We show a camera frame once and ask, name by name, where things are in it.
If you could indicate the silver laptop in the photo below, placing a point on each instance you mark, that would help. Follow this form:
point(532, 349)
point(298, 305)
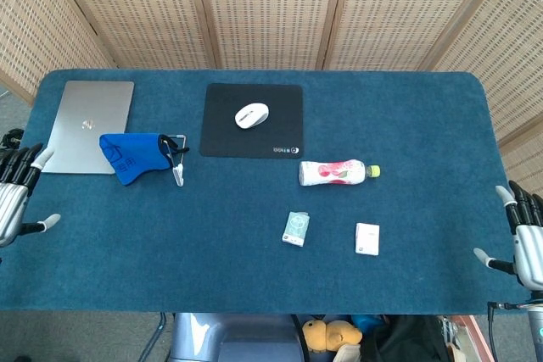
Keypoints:
point(85, 103)

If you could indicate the black equipment stand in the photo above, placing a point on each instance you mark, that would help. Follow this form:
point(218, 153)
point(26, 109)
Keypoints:
point(10, 138)

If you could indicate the pink board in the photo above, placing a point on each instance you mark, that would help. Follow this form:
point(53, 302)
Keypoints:
point(473, 332)

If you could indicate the teal table cloth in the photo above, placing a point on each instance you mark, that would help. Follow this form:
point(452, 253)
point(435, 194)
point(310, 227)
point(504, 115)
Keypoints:
point(382, 124)

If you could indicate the grey and blue cloth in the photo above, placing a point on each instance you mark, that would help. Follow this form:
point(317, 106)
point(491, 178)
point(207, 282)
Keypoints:
point(131, 154)

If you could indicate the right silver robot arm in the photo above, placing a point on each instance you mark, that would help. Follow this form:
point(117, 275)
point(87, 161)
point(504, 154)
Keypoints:
point(538, 328)

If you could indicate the blue object under table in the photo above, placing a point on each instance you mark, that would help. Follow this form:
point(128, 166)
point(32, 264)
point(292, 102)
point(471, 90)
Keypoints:
point(367, 321)

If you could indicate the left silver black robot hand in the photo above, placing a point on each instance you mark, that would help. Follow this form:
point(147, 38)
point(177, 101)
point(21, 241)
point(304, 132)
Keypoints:
point(10, 205)

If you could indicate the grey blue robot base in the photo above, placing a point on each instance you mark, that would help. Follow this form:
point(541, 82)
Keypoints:
point(237, 336)

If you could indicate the pink label bottle green cap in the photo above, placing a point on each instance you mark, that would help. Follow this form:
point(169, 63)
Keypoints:
point(331, 173)

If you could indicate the woven wooden folding screen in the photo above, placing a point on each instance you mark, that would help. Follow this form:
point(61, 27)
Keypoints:
point(271, 10)

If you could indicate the yellow plush toy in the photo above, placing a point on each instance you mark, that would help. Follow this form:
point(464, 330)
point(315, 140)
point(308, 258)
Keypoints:
point(326, 334)

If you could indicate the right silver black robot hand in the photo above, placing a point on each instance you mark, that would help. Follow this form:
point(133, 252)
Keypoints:
point(530, 252)

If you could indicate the black bag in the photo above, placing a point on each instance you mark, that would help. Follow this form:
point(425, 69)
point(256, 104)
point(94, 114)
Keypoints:
point(403, 341)

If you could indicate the black mouse pad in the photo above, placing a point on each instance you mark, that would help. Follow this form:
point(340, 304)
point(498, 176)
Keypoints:
point(220, 137)

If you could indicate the white computer mouse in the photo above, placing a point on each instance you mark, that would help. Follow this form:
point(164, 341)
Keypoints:
point(251, 115)

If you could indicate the pink white tissue pack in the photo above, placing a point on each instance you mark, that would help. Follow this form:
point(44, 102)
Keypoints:
point(367, 239)

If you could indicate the green tissue pack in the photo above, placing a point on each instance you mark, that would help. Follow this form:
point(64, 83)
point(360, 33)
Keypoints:
point(295, 228)

